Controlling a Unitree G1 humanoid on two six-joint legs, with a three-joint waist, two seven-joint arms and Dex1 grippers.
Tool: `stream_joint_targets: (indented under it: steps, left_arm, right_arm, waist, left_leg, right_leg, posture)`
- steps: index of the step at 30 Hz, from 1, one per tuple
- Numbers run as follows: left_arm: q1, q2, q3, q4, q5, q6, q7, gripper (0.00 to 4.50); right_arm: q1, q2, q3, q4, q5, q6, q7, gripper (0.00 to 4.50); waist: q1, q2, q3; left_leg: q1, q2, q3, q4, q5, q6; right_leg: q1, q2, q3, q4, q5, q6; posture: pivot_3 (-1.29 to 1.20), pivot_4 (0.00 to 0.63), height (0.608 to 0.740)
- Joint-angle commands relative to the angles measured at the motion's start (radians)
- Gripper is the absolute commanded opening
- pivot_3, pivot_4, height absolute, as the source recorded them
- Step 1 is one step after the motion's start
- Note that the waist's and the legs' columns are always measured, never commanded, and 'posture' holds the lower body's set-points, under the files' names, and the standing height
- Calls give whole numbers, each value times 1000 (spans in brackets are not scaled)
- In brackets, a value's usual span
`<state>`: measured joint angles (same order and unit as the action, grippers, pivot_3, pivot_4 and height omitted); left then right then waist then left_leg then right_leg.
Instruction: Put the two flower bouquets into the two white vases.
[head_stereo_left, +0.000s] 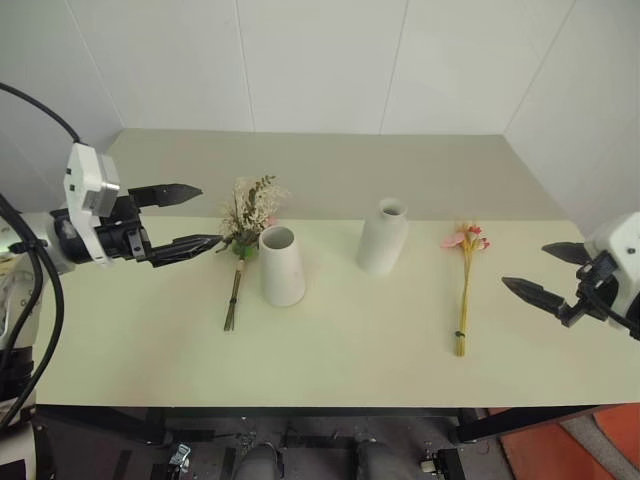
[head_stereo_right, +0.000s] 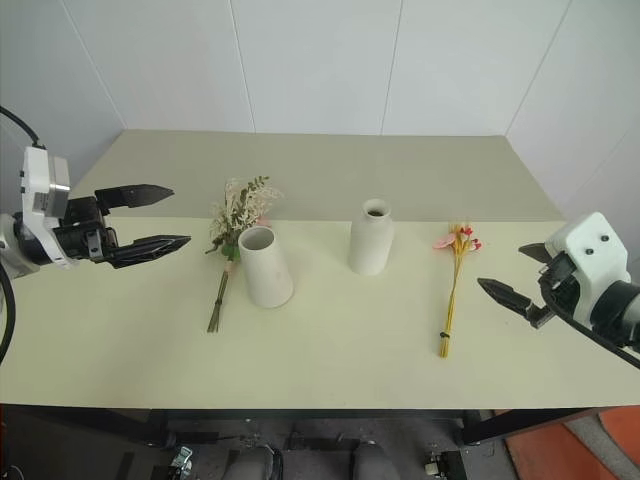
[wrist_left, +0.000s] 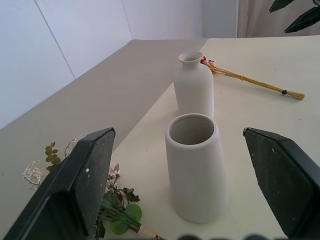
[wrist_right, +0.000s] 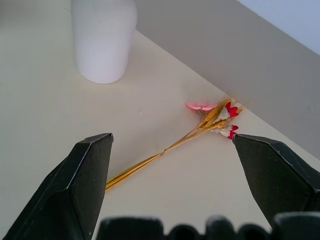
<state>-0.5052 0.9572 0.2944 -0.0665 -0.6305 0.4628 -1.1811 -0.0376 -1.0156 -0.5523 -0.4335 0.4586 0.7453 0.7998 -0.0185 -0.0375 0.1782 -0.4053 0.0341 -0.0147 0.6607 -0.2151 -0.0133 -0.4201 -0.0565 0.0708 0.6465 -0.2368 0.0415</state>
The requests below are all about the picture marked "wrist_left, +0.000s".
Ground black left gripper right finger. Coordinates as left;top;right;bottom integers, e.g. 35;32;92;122
243;127;320;240

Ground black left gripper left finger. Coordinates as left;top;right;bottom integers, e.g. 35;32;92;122
2;127;117;240

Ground white wide-mouth ceramic vase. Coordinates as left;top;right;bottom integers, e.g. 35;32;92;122
164;113;229;224

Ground white narrow-neck ceramic vase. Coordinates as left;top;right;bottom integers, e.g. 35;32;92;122
173;51;215;119

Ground yellow dried stem bundle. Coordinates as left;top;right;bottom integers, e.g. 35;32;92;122
200;56;306;101

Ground dark green plant leaves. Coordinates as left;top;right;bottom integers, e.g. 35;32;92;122
268;0;320;34

